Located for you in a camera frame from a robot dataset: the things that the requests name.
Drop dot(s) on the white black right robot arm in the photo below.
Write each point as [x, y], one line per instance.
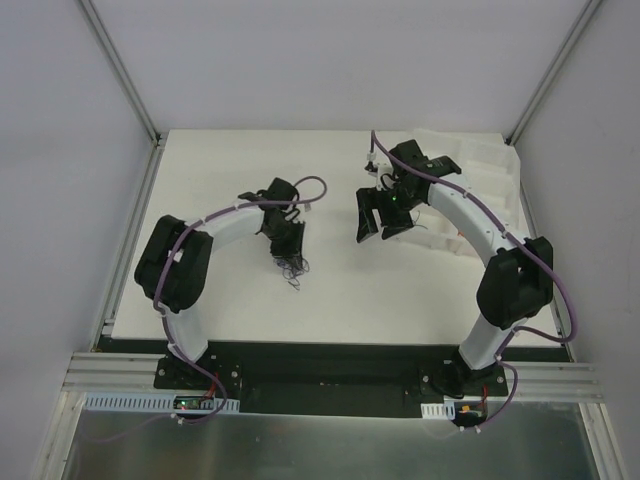
[514, 286]

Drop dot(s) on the aluminium frame rail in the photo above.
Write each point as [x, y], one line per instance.
[134, 373]

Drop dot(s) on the right white cable duct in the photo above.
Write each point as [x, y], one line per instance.
[438, 411]

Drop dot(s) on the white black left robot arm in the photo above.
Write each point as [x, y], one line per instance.
[173, 268]

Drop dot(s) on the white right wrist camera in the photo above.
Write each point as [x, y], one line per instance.
[382, 172]

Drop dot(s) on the left white cable duct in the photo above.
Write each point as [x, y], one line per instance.
[158, 403]

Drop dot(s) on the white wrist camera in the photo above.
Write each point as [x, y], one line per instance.
[382, 172]
[296, 213]

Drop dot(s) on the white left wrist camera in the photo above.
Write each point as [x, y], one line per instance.
[296, 213]

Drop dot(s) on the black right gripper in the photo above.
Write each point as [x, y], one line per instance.
[382, 212]

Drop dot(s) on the aluminium left corner post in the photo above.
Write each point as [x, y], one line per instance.
[106, 44]

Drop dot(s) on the aluminium corner post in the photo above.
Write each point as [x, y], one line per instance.
[588, 12]
[106, 44]

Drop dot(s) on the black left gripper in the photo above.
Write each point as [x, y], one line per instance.
[286, 235]

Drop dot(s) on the aluminium right corner post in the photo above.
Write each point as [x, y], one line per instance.
[588, 12]

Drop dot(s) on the white cable duct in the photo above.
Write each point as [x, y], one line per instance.
[438, 411]
[158, 403]

